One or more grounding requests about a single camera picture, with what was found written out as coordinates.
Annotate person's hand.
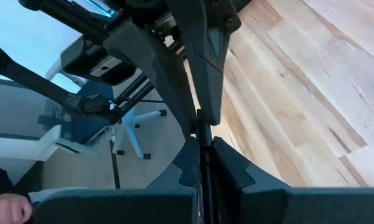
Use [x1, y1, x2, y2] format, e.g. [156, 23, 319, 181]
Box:
[0, 192, 34, 224]

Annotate white desk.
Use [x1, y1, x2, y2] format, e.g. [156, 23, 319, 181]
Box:
[0, 124, 63, 162]

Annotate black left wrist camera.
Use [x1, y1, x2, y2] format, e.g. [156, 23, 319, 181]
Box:
[60, 35, 138, 87]

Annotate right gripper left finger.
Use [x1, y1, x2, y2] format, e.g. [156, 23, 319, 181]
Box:
[146, 136, 202, 224]

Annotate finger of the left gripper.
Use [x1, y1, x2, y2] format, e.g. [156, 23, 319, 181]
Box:
[166, 0, 242, 126]
[104, 20, 196, 138]

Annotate black USB cable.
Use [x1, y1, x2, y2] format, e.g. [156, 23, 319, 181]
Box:
[195, 108, 214, 224]

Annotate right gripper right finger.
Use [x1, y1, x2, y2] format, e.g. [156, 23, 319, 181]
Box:
[213, 138, 290, 224]

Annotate white paper sheet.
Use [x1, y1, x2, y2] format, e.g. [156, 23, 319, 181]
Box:
[27, 186, 90, 203]

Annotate white office chair base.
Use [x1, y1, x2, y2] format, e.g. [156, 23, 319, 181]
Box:
[110, 108, 168, 160]

